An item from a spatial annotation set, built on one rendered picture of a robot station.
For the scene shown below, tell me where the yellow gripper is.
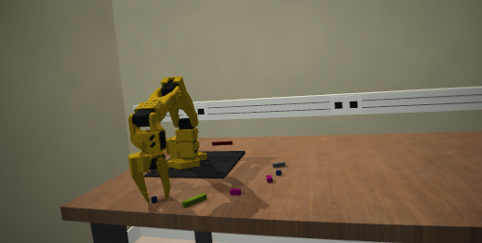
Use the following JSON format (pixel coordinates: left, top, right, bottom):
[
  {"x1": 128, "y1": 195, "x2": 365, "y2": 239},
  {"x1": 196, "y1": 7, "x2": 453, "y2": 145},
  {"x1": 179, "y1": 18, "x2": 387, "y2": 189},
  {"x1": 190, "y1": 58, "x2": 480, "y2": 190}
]
[{"x1": 128, "y1": 151, "x2": 170, "y2": 203}]

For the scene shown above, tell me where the lime green rectangular rod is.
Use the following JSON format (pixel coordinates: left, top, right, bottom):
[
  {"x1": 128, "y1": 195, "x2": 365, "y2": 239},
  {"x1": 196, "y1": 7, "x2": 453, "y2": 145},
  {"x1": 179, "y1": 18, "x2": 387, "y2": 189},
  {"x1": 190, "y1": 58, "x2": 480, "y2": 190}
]
[{"x1": 182, "y1": 193, "x2": 207, "y2": 208}]

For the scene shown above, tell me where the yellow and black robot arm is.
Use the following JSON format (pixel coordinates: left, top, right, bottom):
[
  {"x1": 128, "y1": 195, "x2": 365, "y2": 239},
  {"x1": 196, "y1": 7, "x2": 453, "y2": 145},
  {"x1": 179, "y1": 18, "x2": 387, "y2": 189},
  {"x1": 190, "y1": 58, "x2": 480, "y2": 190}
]
[{"x1": 128, "y1": 76, "x2": 208, "y2": 169}]

